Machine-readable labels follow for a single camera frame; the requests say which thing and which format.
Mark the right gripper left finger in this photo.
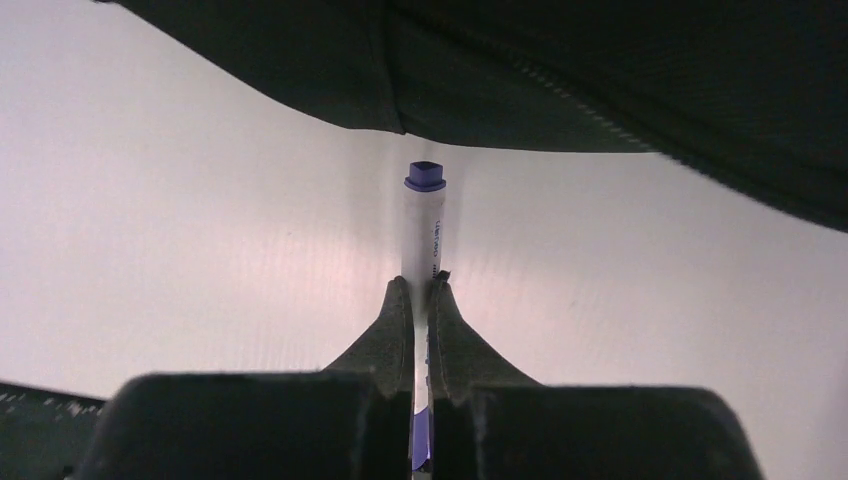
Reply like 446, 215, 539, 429
75, 278, 414, 479

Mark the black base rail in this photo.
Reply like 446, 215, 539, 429
1, 383, 105, 479

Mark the purple marker pen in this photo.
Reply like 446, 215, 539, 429
401, 161, 447, 473

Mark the black backpack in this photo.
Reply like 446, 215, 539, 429
125, 1, 847, 231

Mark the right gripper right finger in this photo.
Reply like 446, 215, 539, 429
428, 272, 762, 479

